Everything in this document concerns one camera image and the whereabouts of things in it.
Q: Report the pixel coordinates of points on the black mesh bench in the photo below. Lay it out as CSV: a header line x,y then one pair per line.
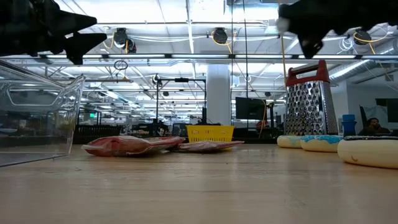
x,y
99,132

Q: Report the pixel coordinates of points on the mint frosted toy donut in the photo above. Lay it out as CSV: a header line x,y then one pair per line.
x,y
287,142

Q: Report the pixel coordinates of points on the chocolate frosted toy donut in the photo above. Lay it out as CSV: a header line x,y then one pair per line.
x,y
367,152

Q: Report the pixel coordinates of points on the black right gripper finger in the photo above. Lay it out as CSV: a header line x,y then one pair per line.
x,y
311,35
298,11

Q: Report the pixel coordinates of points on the blue frosted toy donut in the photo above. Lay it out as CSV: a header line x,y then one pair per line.
x,y
320,144

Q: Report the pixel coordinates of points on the black monitor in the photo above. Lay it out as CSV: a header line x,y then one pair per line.
x,y
248,109

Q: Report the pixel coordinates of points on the black stand frame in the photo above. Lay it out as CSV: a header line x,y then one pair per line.
x,y
182,80

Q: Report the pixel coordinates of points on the red snack packet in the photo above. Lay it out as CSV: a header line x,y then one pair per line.
x,y
118,146
211,146

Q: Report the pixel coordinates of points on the person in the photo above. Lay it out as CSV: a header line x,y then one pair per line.
x,y
374,127

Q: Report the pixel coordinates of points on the black aluminium table frame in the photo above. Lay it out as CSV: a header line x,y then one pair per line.
x,y
264,140

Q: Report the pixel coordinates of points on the clear plastic container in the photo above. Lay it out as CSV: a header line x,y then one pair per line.
x,y
37,124

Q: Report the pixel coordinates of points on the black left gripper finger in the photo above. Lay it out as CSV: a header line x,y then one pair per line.
x,y
74,22
82,42

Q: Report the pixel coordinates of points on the small blue bottle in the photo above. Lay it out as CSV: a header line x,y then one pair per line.
x,y
349,127

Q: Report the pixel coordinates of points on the yellow plastic basket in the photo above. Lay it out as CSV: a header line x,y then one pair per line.
x,y
210,133

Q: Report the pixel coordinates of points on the white column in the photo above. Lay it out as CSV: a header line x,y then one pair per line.
x,y
219,93

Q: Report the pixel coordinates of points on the silver ventilation duct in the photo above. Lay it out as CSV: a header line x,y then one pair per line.
x,y
351,70

